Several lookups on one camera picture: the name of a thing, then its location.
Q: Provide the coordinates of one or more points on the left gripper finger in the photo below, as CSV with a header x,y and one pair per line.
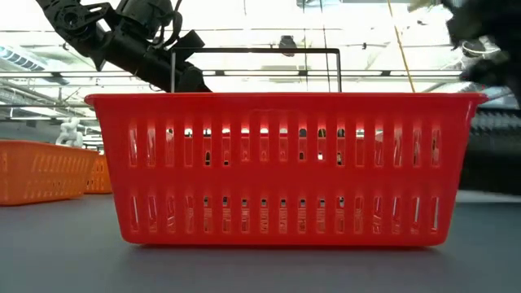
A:
x,y
193,83

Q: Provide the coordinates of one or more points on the black plastic slotted basket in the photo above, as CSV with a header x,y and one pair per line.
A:
x,y
492,154

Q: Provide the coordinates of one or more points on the red plastic slotted basket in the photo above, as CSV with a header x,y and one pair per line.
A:
x,y
260,179

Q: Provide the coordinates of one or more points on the orange plastic slotted basket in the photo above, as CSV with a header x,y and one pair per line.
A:
x,y
99,175
40,171

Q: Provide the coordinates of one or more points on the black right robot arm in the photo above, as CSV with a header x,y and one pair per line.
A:
x,y
488,16

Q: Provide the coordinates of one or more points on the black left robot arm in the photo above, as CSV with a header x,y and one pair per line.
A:
x,y
77,18

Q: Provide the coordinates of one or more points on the black ceiling-hung device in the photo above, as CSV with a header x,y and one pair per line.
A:
x,y
287,44

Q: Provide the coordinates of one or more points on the white sculpted figure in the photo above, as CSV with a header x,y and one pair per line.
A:
x,y
69,136

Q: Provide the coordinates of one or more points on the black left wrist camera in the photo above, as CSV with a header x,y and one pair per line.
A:
x,y
191,42

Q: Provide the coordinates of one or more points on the long grey ceiling rail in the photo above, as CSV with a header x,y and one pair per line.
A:
x,y
244,73

